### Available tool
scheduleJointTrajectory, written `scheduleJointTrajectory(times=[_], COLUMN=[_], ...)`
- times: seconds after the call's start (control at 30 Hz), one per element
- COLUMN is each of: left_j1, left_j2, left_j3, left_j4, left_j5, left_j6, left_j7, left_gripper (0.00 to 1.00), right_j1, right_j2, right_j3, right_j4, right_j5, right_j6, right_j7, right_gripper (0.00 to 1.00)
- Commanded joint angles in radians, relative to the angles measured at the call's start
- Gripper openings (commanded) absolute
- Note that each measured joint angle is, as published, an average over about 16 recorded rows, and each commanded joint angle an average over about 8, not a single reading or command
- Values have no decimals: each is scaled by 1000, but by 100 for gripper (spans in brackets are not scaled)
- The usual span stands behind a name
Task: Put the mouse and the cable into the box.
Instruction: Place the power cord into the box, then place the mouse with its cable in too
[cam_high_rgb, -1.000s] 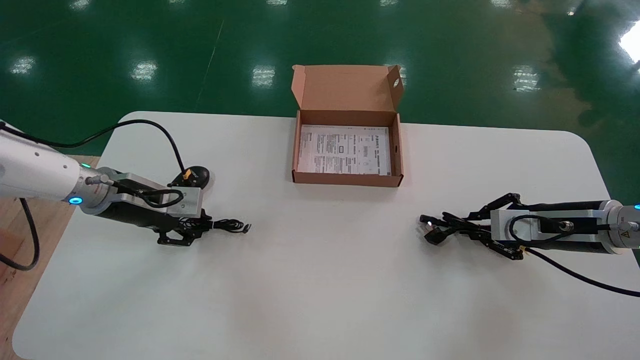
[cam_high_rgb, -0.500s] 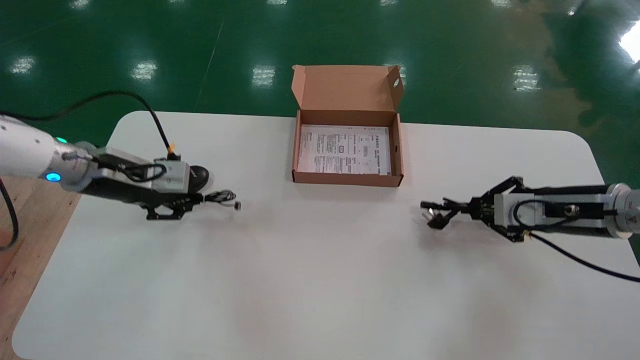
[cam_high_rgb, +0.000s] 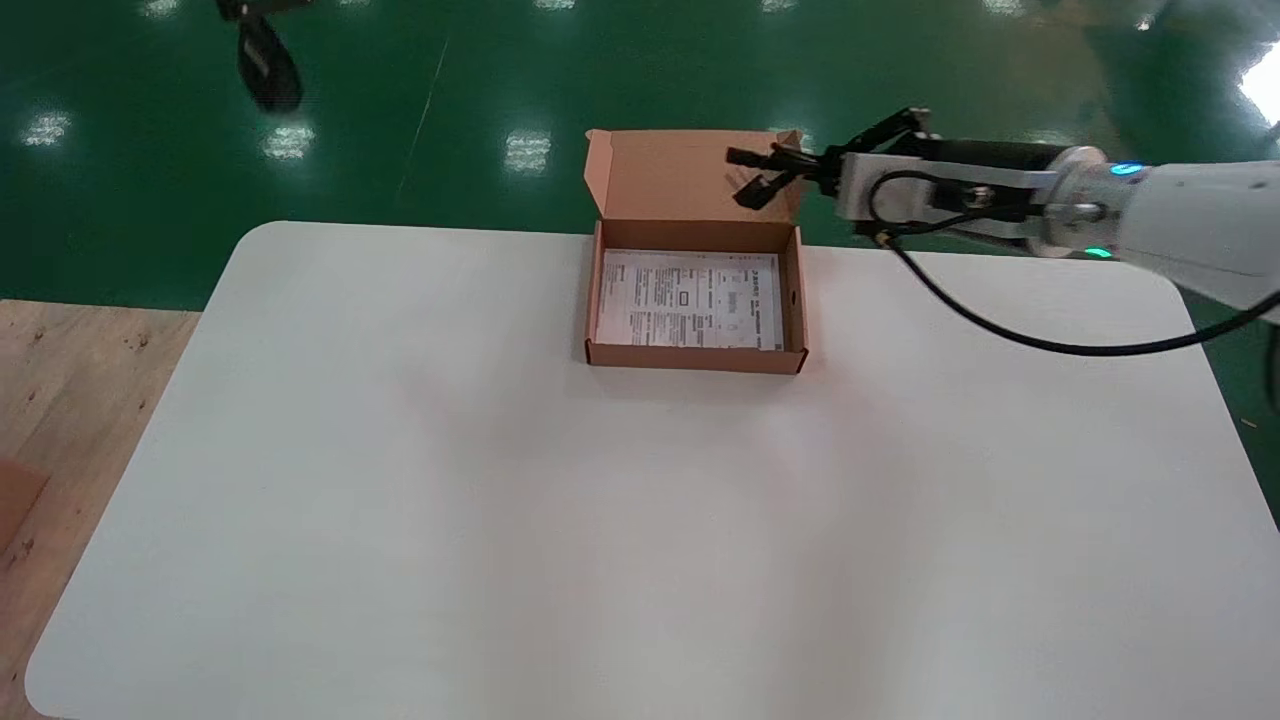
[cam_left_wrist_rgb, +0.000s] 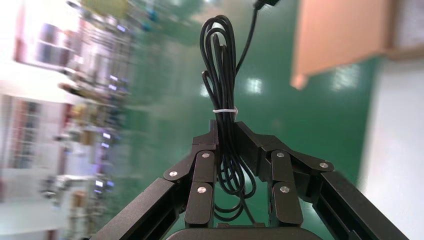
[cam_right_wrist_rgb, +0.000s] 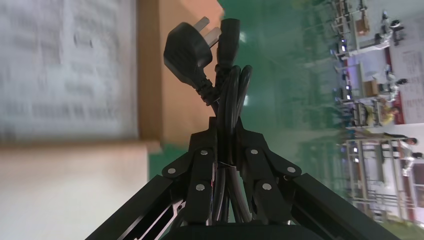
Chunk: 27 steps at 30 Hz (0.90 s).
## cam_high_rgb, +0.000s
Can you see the white printed instruction sheet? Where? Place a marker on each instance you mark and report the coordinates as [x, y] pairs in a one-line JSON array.
[[690, 300]]

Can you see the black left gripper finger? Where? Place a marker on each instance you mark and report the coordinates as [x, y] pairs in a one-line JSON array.
[[285, 5], [238, 8]]

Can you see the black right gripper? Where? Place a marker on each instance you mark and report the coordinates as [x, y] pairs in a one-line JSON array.
[[990, 154]]

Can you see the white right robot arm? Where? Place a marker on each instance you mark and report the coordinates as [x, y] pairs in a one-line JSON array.
[[1200, 220]]

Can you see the brown cardboard storage box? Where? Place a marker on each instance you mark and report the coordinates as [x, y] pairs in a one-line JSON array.
[[660, 180]]

